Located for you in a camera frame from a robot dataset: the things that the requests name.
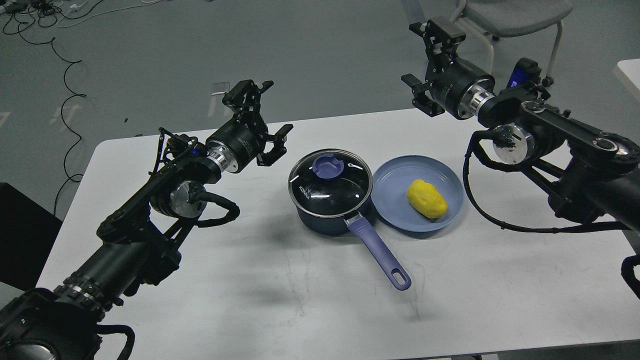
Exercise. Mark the yellow potato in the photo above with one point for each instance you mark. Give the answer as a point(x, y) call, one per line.
point(425, 198)

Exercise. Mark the glass lid purple knob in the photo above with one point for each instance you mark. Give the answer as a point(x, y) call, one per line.
point(330, 183)

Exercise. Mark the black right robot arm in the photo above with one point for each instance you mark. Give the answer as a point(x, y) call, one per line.
point(590, 176)

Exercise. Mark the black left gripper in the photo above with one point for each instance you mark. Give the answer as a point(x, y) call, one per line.
point(246, 134)

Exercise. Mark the grey chair white frame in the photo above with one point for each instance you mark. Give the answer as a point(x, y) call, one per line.
point(490, 20)

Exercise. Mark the silver floor plate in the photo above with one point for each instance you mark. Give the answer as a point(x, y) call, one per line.
point(220, 88)

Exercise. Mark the dark blue saucepan purple handle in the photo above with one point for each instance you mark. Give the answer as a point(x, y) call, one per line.
point(357, 223)

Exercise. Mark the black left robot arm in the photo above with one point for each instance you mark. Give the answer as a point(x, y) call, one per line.
point(141, 239)

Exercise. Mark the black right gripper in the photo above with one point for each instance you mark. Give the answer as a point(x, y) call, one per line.
point(448, 77)

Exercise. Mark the white table corner right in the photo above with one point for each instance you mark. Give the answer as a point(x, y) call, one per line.
point(628, 73)

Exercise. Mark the blue round plate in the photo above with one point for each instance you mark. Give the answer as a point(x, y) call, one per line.
point(394, 177)

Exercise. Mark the black box at left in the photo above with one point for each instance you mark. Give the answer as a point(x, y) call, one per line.
point(27, 235)

